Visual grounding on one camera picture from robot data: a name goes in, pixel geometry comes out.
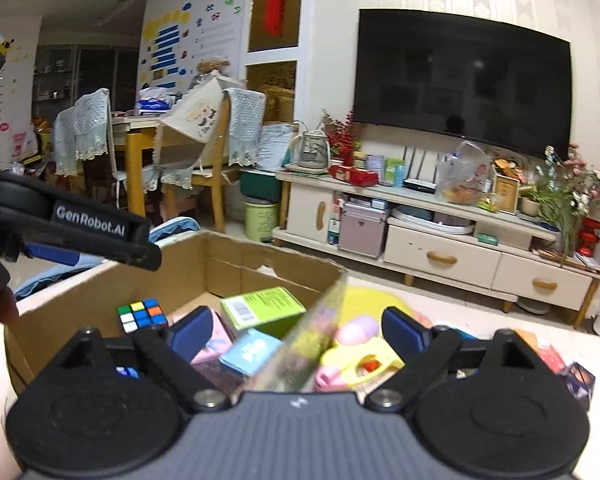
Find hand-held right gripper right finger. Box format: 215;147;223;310
364;306;556;412

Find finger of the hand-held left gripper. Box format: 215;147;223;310
22;242;81;267
0;171;162;272

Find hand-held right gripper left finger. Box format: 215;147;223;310
50;306;231;412

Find pink figure-print box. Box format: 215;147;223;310
172;307;234;367

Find colourful puzzle cube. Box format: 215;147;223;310
116;299;170;337

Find pink light-blue box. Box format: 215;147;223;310
219;328;284;377

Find cardboard box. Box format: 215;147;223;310
4;230;349;396

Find orange white medicine box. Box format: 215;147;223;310
515;331;567;377

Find dark geometric puzzle cube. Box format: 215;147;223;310
562;361;597;402

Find person's left hand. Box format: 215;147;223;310
0;290;21;377

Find dark wooden chair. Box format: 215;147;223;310
77;157;131;211

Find printed pink tablecloth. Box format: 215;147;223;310
330;284;600;480

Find cream cabinet drawer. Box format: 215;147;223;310
384;224;502;288
491;252;596;311

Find blue padded chair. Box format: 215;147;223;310
12;216;202;302

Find wooden dining table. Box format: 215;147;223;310
109;115;231;217

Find lace chair cover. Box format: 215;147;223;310
54;87;113;177
224;87;267;168

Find pink metal case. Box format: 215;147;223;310
338;201;387;259

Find white round tray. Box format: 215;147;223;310
387;205;476;237

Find light green trash bin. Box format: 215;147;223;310
243;199;281;243

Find light wooden chair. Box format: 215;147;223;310
152;95;242;235

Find blue tissue pack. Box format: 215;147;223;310
135;87;173;111

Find cream cabinet door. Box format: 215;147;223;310
286;182;342;248

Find cream TV cabinet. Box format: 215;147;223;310
272;167;600;328

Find dark glass cabinet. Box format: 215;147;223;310
32;45;141;111

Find green white small box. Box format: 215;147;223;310
384;157;406;188

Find dark green bin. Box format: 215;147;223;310
240;169;283;202

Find red biscuit packet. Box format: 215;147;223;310
328;164;379;186

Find canvas tote bag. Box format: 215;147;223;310
154;72;247;170

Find clear plastic snack bag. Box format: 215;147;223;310
436;141;493;206

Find blue white small box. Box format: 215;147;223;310
365;153;387;181

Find potted green plant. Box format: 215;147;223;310
520;180;581;261

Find stack of books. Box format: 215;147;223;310
532;245;600;273

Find red berry branches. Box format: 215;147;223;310
322;108;361;163

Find glass electric kettle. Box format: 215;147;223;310
285;121;331;173

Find white printed papers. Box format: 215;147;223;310
256;122;296;171

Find red candle holder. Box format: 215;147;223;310
577;217;600;258

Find pink artificial flower bouquet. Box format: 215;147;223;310
542;144;600;221

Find white glazed partition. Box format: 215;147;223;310
240;0;303;126

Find black television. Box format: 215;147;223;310
352;8;572;160

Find wooden picture frame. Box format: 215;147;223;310
492;174;521;212

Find wall sticker chart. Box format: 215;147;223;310
140;0;243;91

